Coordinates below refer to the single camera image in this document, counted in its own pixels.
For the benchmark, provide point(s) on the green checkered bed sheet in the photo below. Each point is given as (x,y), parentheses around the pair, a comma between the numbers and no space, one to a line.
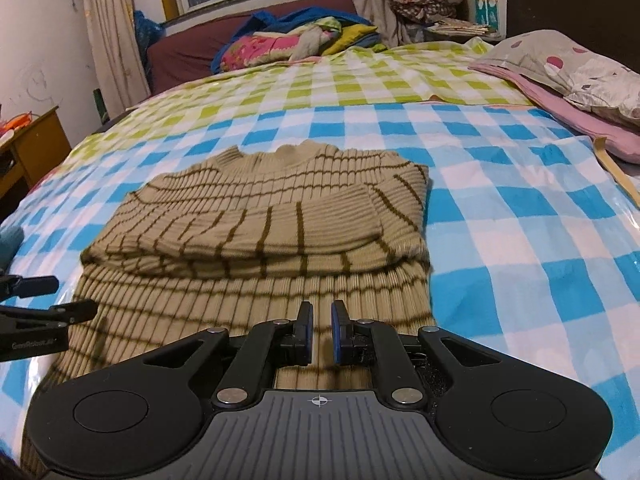
(438,71)

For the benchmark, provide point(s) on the teal folded garment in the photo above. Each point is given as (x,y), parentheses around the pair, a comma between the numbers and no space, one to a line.
(11,239)

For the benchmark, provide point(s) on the maroon sofa bed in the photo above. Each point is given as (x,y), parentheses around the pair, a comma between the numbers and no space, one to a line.
(187,55)

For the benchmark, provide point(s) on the blue checkered bed sheet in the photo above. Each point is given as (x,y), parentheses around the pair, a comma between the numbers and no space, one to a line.
(534,247)

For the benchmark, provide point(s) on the pink pillow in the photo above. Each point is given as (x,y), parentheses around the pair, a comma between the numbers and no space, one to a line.
(619,141)

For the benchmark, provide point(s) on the tan striped knit sweater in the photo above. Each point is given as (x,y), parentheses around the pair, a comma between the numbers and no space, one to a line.
(239,239)

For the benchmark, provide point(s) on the wooden bedside cabinet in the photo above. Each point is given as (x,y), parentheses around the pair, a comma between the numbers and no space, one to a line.
(34,150)

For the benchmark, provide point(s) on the dark wooden headboard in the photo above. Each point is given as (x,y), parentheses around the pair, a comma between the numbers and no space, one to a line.
(607,27)

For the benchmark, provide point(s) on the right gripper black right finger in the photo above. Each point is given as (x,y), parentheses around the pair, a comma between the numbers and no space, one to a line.
(390,357)

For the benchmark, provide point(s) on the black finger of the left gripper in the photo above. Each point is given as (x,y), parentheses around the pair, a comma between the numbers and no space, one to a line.
(72,313)
(17,286)

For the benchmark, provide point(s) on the beige curtain left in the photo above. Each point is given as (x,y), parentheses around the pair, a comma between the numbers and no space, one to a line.
(116,57)

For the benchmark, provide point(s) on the colourful pile of bedding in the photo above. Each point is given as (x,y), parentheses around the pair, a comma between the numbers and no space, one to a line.
(265,38)

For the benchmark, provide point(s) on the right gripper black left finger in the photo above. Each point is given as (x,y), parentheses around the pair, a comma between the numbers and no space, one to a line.
(256,357)

